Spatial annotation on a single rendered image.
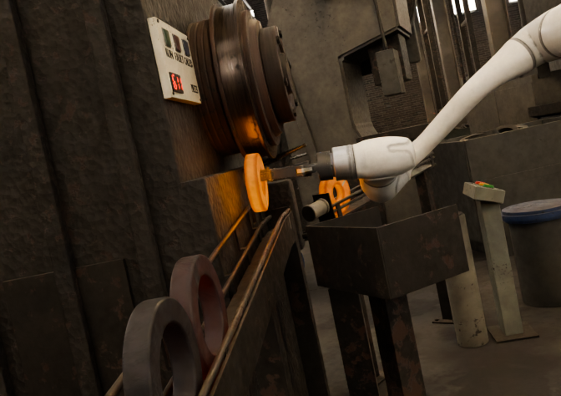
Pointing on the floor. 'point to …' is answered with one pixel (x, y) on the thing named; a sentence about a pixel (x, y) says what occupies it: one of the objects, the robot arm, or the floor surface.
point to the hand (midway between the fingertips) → (256, 176)
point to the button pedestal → (498, 266)
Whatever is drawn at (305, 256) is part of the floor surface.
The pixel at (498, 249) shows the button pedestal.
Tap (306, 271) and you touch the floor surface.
